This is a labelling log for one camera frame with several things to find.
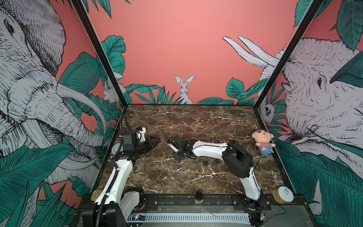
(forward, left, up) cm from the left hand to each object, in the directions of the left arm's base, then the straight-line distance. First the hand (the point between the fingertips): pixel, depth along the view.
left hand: (159, 138), depth 80 cm
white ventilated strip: (-37, -18, -17) cm, 45 cm away
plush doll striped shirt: (+4, -68, -10) cm, 69 cm away
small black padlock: (-9, -28, -17) cm, 34 cm away
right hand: (-2, -8, -16) cm, 18 cm away
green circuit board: (-35, +11, -17) cm, 41 cm away
